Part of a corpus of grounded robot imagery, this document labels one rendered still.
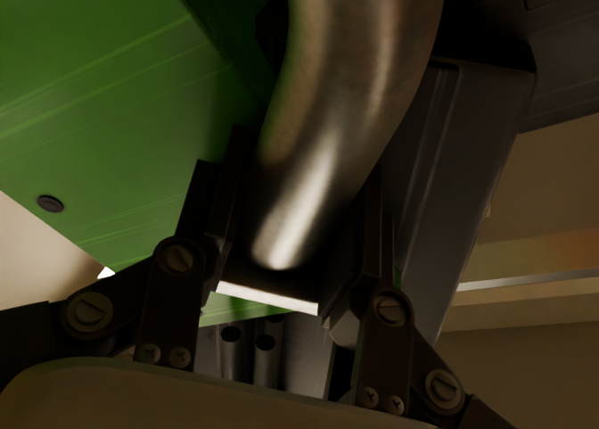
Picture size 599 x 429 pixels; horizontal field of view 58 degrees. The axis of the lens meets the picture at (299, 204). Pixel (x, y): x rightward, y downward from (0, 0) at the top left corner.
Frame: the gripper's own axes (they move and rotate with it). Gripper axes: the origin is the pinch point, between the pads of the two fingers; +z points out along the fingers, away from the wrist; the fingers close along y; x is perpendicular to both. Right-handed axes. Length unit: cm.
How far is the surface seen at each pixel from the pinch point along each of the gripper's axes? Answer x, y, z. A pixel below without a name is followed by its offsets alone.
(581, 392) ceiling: -286, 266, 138
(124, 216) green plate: -5.7, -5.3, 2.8
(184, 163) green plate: -1.8, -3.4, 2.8
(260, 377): -13.1, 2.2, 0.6
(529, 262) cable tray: -191, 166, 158
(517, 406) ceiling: -314, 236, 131
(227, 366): -13.4, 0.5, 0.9
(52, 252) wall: -587, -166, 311
